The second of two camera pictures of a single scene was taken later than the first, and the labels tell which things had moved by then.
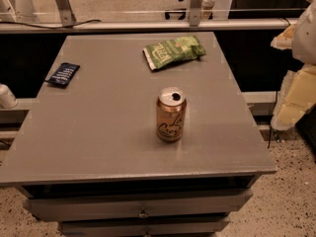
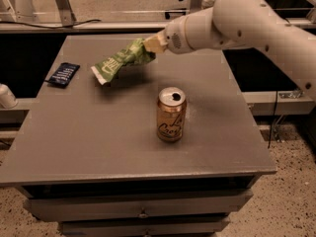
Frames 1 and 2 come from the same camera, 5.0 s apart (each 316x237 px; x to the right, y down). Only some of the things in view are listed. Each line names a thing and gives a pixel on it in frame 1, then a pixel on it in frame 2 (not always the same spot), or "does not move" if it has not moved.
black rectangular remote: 62,75 does not move
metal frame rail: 148,25 does not move
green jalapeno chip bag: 174,50 to 136,52
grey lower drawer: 144,228 does not move
